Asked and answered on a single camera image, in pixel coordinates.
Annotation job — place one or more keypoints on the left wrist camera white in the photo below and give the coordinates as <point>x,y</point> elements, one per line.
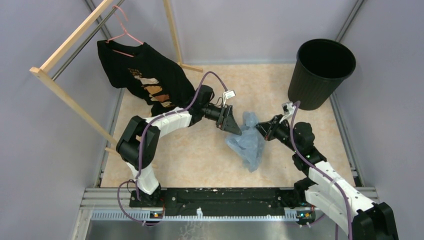
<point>228,94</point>

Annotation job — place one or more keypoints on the black printed t-shirt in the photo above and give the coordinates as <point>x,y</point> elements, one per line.
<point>146,74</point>

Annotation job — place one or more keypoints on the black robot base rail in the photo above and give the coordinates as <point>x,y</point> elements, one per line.
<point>226,202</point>

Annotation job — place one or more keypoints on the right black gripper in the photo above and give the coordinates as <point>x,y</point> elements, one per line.
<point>268,129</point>

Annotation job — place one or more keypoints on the black ribbed trash bin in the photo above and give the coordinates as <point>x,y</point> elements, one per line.
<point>321,66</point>

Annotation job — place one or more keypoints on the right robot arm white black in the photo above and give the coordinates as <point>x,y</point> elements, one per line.
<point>360,217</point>

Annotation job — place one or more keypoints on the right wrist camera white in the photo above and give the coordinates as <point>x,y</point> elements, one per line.
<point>288,108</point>

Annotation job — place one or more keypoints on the pink wire hanger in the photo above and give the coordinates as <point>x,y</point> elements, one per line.
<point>124,33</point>

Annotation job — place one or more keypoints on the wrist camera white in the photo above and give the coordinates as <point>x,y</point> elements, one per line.
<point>228,94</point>
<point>288,108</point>

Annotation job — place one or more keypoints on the metal hanging rod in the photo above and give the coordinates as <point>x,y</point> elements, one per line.
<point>101,26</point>

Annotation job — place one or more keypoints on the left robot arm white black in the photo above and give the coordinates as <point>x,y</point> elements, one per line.
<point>138,144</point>

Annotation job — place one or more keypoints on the blue plastic trash bag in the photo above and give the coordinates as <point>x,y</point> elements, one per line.
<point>250,145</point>

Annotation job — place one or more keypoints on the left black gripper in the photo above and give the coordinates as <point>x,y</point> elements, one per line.
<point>226,121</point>

